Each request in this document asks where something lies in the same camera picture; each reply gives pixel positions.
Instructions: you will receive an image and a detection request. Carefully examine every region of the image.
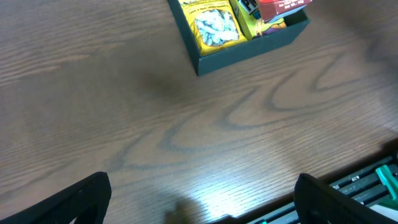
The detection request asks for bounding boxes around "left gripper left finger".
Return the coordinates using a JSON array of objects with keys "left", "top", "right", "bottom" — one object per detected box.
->
[{"left": 1, "top": 172, "right": 112, "bottom": 224}]

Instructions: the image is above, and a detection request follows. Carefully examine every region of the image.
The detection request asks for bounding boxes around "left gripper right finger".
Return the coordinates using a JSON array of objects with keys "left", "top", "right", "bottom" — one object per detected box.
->
[{"left": 294, "top": 173, "right": 397, "bottom": 224}]

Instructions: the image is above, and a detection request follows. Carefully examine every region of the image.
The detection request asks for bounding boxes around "red Hello Panda box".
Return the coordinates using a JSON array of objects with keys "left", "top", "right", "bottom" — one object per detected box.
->
[{"left": 256, "top": 0, "right": 312, "bottom": 23}]

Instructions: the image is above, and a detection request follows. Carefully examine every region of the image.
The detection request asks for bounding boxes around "black gift box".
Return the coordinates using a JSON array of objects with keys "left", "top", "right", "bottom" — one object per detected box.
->
[{"left": 168, "top": 0, "right": 310, "bottom": 77}]

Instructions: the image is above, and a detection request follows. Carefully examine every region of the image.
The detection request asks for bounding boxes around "green Pretz snack box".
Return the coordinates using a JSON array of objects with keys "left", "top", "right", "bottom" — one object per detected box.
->
[{"left": 229, "top": 0, "right": 287, "bottom": 40}]

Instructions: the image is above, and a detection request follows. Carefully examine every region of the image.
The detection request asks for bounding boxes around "yellow seed snack bag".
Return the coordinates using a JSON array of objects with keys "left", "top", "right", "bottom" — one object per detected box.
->
[{"left": 179, "top": 0, "right": 247, "bottom": 56}]

